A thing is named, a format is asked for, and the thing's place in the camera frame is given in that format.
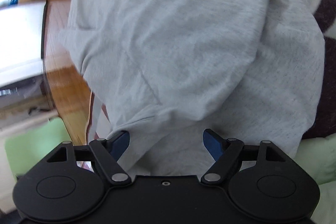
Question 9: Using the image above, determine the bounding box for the light grey sweatshirt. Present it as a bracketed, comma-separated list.
[58, 0, 326, 177]

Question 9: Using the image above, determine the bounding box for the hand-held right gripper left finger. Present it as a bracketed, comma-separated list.
[47, 130, 132, 186]

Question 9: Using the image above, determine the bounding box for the white appliance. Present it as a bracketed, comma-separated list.
[0, 1, 48, 89]

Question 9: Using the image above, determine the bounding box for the checked printed blanket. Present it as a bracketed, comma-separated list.
[302, 0, 336, 140]

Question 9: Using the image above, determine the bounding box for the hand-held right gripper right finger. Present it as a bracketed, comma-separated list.
[201, 128, 287, 186]

